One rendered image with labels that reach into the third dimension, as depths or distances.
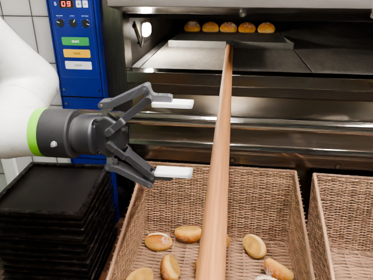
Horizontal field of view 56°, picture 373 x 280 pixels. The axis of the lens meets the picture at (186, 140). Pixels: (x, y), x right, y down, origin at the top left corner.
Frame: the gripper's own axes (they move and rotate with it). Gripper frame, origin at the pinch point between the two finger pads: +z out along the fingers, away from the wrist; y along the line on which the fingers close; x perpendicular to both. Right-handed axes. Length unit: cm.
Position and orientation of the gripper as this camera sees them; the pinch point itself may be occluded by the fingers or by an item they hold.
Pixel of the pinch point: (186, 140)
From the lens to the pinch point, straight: 63.3
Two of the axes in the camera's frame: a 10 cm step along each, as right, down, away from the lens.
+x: -1.2, 4.1, -9.0
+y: 0.0, 9.1, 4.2
